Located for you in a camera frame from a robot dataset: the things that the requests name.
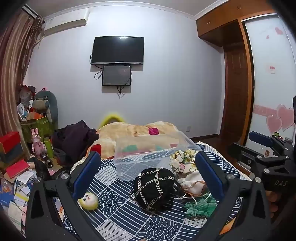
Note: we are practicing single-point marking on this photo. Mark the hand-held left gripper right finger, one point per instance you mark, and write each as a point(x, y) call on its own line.
point(210, 176)

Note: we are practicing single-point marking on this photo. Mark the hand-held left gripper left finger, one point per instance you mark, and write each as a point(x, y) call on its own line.
point(85, 173)

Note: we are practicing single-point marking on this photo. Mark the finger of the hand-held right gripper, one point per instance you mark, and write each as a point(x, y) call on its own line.
point(245, 156)
point(260, 138)

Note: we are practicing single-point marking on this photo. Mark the clear plastic storage box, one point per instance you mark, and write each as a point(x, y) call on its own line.
point(148, 153)

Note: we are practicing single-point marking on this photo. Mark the person's right hand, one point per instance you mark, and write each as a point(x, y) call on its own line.
point(275, 204)

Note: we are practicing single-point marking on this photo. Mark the floral cream cloth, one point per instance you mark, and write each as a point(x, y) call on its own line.
point(185, 166)

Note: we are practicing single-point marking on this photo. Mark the yellow white plush toy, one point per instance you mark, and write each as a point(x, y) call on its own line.
point(89, 201)

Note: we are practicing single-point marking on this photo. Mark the green cloth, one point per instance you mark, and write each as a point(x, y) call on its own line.
point(201, 206)

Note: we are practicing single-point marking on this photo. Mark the dark clothes pile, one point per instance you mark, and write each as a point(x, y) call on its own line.
point(74, 139)

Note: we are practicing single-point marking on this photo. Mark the black cylindrical flashlight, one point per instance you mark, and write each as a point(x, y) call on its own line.
point(47, 160)

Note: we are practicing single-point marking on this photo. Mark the green bottle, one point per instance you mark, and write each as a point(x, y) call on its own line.
point(49, 148)

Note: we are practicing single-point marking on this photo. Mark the white door with heart stickers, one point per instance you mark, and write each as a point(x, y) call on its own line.
point(270, 92)

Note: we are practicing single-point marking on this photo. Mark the brown wooden door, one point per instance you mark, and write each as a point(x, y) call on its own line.
point(235, 92)

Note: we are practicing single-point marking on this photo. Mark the beige plush blanket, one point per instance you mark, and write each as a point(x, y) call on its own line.
point(120, 133)

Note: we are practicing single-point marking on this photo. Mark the pink rabbit figure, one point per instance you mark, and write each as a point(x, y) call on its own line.
point(37, 142)

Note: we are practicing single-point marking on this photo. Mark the bed with patterned sheet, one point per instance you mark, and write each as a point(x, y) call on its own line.
point(120, 220)

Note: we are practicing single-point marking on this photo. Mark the yellow fuzzy object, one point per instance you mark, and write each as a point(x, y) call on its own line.
point(111, 119)

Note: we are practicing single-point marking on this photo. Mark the green cardboard box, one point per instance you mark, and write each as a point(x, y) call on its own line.
point(38, 126)

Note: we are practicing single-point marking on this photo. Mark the red book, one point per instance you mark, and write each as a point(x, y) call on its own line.
point(17, 168)

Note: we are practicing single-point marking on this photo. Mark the pile of papers and books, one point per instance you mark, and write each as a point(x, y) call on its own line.
point(16, 197)

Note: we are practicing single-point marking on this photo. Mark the grey plush toy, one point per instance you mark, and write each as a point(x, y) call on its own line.
point(44, 103)

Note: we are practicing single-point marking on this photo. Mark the red box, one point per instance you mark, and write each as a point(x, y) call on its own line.
point(9, 141)

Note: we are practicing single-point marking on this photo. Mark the small white fan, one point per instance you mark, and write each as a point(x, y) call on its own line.
point(21, 110)

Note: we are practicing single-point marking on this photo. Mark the wooden wardrobe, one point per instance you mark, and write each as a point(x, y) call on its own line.
point(219, 20)

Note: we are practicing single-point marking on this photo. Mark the striped brown curtain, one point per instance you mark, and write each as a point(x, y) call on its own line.
point(13, 69)

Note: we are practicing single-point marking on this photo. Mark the white air conditioner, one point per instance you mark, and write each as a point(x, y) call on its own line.
point(66, 22)

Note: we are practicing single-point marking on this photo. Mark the wall socket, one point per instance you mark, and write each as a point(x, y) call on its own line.
point(188, 128)

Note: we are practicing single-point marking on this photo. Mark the small wall-mounted black monitor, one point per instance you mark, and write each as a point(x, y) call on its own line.
point(116, 75)

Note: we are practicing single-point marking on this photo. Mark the wall-mounted black television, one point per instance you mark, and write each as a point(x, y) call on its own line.
point(118, 49)

